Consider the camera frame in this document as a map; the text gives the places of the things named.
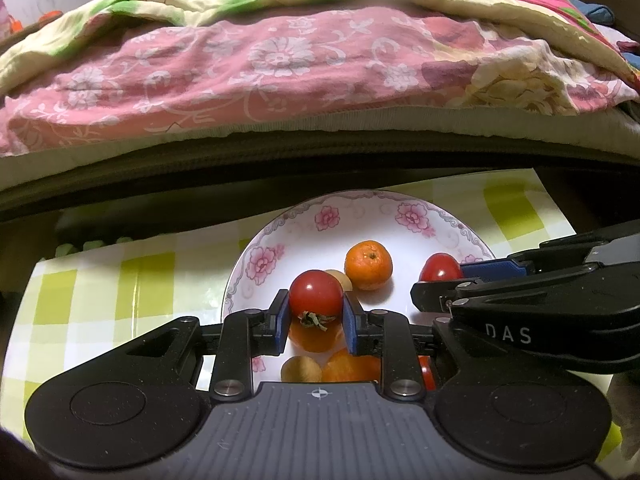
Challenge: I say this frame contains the yellow green quilt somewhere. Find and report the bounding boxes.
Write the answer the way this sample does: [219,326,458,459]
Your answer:
[1,0,639,94]

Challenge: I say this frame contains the brown longan front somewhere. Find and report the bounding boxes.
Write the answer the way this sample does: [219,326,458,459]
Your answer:
[280,356,322,384]

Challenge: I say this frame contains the orange mandarin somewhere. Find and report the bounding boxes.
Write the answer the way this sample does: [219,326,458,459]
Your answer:
[322,348,381,382]
[344,240,393,290]

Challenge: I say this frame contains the brown longan middle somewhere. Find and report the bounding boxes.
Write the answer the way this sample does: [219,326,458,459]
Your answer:
[326,270,354,292]

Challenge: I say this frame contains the large red-orange tomato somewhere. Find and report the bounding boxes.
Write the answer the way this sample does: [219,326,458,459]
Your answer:
[288,320,343,353]

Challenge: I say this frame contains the green checkered tablecloth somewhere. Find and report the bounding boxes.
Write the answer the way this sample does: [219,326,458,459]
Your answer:
[0,168,626,461]

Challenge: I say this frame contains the pink floral blanket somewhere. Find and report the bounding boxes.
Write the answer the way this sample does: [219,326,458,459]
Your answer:
[1,6,639,156]

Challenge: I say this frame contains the brown longan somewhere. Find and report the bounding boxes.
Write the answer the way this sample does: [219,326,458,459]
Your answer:
[280,356,322,384]
[326,270,354,292]

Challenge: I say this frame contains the cherry tomato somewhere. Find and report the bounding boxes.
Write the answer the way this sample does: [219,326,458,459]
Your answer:
[288,270,344,332]
[420,252,463,282]
[419,356,437,391]

